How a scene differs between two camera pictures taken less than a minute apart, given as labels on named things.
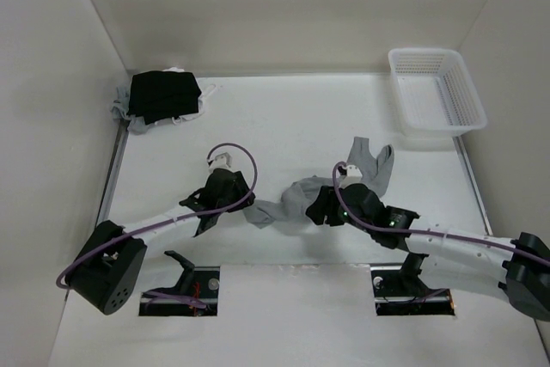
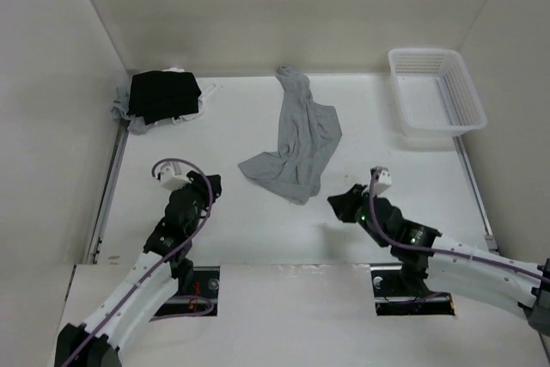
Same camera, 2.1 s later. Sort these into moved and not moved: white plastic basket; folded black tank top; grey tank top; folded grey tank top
Moved: grey tank top
Not moved: folded grey tank top; white plastic basket; folded black tank top
